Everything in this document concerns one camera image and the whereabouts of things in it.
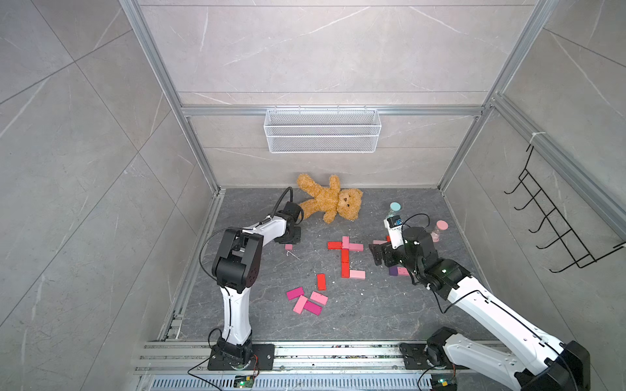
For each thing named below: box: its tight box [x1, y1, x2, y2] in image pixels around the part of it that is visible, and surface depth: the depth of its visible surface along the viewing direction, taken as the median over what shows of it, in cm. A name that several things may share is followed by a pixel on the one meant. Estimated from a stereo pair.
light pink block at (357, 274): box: [349, 269, 366, 280], surface depth 92 cm
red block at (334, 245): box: [326, 241, 344, 251], surface depth 101 cm
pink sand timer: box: [430, 219, 450, 243], surface depth 97 cm
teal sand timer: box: [386, 202, 402, 219], surface depth 103 cm
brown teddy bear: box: [297, 173, 364, 225], surface depth 108 cm
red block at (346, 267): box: [341, 257, 350, 279], surface depth 95 cm
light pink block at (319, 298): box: [309, 290, 329, 306], surface depth 86 cm
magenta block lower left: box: [303, 300, 323, 317], surface depth 85 cm
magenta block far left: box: [286, 286, 305, 301], surface depth 88 cm
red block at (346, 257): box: [341, 248, 350, 268], surface depth 97 cm
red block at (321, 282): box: [316, 273, 327, 291], surface depth 90 cm
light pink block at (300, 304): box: [292, 294, 309, 315], surface depth 85 cm
